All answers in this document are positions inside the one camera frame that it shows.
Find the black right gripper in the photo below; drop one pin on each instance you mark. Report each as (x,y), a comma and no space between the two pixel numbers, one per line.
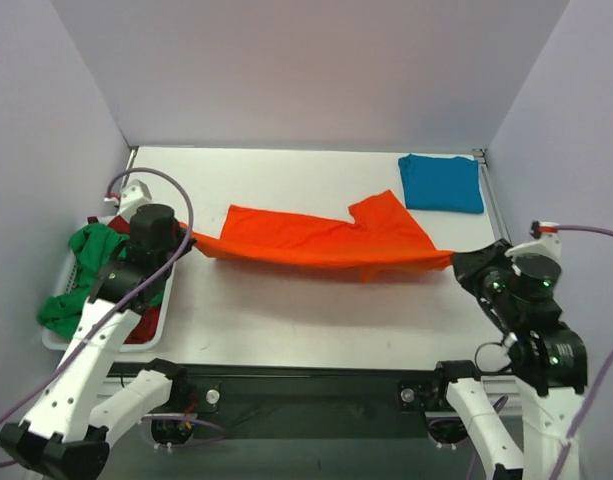
(479,270)

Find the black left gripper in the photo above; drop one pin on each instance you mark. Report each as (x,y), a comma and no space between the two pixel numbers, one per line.
(175,235)

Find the orange t-shirt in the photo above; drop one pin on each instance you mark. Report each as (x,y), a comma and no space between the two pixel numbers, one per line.
(381,237)

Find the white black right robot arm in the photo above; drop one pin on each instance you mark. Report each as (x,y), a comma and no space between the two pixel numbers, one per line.
(514,286)

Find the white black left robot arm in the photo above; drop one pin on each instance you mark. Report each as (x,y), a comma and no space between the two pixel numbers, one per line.
(68,434)

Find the green t-shirt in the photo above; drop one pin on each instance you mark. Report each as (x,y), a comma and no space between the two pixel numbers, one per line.
(61,313)

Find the dark red t-shirt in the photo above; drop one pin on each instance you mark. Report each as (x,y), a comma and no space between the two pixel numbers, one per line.
(105,243)

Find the white perforated plastic basket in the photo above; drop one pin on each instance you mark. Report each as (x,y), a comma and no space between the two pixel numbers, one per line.
(54,341)

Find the folded blue t-shirt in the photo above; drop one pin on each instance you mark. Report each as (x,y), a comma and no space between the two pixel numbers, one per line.
(441,184)

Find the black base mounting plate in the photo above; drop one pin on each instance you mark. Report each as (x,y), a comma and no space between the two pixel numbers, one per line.
(284,403)

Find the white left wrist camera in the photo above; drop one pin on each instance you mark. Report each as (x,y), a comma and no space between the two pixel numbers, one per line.
(133,196)

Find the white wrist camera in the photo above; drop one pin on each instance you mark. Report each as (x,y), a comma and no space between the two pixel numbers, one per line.
(545,242)
(133,196)

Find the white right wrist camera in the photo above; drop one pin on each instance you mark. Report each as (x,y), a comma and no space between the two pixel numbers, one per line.
(545,242)

